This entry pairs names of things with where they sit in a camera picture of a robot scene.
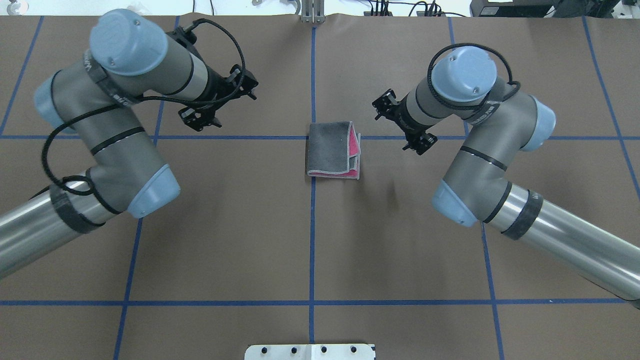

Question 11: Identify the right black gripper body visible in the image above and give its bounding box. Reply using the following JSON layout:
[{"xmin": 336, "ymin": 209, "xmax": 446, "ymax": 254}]
[{"xmin": 395, "ymin": 99, "xmax": 426, "ymax": 143}]

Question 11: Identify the blue tape line lengthwise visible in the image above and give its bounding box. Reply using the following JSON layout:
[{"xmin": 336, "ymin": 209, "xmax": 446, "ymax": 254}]
[{"xmin": 308, "ymin": 26, "xmax": 317, "ymax": 344}]

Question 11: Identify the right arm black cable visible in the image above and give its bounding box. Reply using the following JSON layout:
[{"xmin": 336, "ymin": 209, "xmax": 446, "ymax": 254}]
[{"xmin": 427, "ymin": 43, "xmax": 522, "ymax": 112}]

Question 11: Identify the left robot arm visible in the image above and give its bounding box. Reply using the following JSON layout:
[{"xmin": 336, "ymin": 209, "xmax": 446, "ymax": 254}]
[{"xmin": 0, "ymin": 9, "xmax": 259, "ymax": 278}]

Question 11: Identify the blue tape line crosswise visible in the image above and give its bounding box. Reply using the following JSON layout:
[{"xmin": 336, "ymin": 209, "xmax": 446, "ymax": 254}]
[{"xmin": 1, "ymin": 135, "xmax": 640, "ymax": 141}]

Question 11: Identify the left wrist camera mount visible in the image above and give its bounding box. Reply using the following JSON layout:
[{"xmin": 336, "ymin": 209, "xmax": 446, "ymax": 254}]
[{"xmin": 166, "ymin": 25, "xmax": 197, "ymax": 54}]

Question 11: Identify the pink and grey towel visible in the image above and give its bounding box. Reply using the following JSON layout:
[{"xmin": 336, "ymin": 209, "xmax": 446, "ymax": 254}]
[{"xmin": 306, "ymin": 121, "xmax": 362, "ymax": 180}]

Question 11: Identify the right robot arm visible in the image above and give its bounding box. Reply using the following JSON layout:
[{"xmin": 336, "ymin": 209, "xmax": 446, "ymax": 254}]
[{"xmin": 390, "ymin": 43, "xmax": 640, "ymax": 308}]

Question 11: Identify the aluminium frame post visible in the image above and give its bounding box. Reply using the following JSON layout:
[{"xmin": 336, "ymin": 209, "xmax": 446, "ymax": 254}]
[{"xmin": 295, "ymin": 0, "xmax": 326, "ymax": 25}]

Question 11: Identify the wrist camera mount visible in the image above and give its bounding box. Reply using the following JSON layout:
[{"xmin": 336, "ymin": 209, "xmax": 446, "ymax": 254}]
[
  {"xmin": 166, "ymin": 25, "xmax": 197, "ymax": 54},
  {"xmin": 371, "ymin": 88, "xmax": 399, "ymax": 121}
]

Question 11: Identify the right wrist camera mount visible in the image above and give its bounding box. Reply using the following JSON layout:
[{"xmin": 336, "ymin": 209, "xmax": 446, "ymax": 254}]
[{"xmin": 371, "ymin": 88, "xmax": 399, "ymax": 121}]

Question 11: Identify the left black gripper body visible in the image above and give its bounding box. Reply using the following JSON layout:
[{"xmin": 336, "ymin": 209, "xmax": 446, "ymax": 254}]
[{"xmin": 202, "ymin": 70, "xmax": 241, "ymax": 112}]

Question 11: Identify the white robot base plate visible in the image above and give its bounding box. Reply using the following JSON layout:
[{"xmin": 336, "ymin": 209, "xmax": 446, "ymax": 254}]
[{"xmin": 244, "ymin": 343, "xmax": 377, "ymax": 360}]

